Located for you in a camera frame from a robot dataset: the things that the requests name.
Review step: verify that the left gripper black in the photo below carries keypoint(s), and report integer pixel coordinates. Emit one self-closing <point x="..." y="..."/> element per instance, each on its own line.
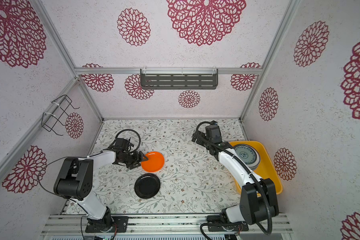
<point x="137" y="159"/>

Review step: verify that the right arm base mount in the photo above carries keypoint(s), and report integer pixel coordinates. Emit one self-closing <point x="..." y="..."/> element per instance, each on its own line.
<point x="220" y="223"/>

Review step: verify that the black wire wall rack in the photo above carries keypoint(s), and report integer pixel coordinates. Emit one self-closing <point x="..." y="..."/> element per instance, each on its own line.
<point x="53" y="117"/>

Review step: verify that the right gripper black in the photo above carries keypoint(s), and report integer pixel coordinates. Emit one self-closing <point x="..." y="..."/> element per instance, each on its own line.
<point x="202" y="136"/>

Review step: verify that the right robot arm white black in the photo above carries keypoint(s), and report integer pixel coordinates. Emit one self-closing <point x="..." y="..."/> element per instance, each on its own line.
<point x="258" y="201"/>

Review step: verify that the yellow plastic bin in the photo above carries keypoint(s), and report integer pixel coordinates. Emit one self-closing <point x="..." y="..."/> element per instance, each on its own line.
<point x="266" y="168"/>

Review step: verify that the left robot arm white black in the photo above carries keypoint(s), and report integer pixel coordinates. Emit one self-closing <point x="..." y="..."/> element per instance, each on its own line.
<point x="75" y="179"/>

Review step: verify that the black plate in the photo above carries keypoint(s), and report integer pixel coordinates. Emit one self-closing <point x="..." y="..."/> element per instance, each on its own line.
<point x="147" y="186"/>

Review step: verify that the blue floral dark plate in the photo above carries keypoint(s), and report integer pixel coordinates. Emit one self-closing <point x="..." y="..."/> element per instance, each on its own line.
<point x="248" y="155"/>

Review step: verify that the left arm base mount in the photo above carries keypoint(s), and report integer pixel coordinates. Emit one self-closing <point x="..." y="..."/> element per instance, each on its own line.
<point x="108" y="224"/>

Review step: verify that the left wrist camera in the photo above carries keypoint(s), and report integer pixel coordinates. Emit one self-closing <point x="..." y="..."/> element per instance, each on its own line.
<point x="122" y="145"/>

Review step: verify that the grey wall shelf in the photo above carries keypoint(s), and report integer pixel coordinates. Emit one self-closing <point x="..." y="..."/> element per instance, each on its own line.
<point x="179" y="80"/>

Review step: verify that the aluminium front rail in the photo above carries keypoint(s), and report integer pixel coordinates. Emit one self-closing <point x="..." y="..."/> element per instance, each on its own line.
<point x="155" y="224"/>

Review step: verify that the orange plastic plate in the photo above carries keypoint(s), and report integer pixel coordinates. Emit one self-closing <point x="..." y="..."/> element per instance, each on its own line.
<point x="154" y="163"/>

